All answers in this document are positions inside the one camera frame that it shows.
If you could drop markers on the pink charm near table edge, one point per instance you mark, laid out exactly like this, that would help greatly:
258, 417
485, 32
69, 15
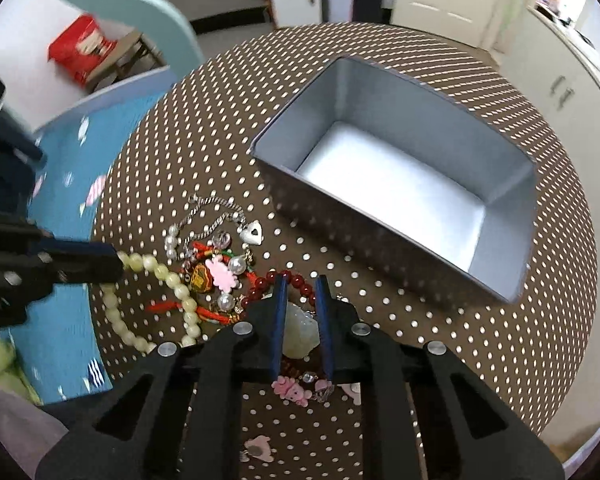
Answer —
258, 448

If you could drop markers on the brown polka dot tablecloth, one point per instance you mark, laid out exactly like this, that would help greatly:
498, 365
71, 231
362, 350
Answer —
343, 251

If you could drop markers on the wooden chair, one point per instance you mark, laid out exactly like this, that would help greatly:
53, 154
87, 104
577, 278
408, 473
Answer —
132, 56

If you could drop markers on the pale green jade pendant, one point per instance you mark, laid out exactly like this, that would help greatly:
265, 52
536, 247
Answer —
301, 333

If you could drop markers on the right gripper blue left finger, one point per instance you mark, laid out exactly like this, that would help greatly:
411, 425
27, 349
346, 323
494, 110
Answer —
249, 352

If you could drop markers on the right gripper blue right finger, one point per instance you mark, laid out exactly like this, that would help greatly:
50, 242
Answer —
355, 352

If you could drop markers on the pink bear charm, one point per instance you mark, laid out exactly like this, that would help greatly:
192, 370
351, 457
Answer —
223, 278

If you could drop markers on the pearl bead charm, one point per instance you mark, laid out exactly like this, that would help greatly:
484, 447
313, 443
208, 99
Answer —
238, 265

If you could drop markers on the white low cabinet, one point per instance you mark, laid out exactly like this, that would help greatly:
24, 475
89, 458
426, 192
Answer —
546, 69

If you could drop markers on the silver metal tin box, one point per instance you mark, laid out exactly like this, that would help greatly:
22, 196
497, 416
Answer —
406, 179

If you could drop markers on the pink bear keychain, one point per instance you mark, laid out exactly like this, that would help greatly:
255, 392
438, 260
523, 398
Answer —
303, 389

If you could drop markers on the red snack bag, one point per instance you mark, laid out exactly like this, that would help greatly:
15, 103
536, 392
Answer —
80, 48

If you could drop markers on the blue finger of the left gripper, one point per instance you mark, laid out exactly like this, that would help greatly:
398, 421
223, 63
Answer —
33, 263

